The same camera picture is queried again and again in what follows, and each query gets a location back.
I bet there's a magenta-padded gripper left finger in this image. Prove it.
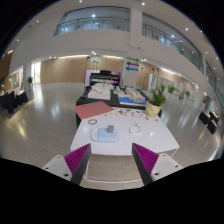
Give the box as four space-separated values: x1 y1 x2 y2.
42 143 92 186

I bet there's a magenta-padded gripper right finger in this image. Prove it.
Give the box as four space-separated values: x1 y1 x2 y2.
131 143 184 186

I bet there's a light blue power strip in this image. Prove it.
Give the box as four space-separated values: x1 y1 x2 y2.
91 127 120 143

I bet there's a white sheet with coloured stickers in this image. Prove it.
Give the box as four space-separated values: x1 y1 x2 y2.
114 107 149 118

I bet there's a potted plant in striped pot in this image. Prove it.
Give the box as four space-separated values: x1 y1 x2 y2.
145 84 168 118

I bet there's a pink flat board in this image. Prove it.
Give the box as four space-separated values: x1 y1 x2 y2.
73 100 116 120

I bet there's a blue-based architectural model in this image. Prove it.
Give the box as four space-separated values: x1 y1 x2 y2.
118 87 148 107

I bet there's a black display table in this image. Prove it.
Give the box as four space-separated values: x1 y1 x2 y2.
75 85 163 128

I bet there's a group of black chairs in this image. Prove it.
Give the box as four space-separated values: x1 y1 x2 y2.
198 109 221 135
0 89 29 114

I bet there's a white architectural model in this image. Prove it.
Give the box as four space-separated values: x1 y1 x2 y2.
87 83 112 100

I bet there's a distant potted plant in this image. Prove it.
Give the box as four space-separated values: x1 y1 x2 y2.
166 83 178 95
26 75 34 92

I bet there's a black piano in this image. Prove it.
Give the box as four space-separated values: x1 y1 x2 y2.
89 69 121 88

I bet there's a white signboard with arrows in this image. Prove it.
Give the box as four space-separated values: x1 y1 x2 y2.
123 55 141 88

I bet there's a white coiled power cable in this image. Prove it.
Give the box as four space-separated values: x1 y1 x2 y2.
118 123 143 138

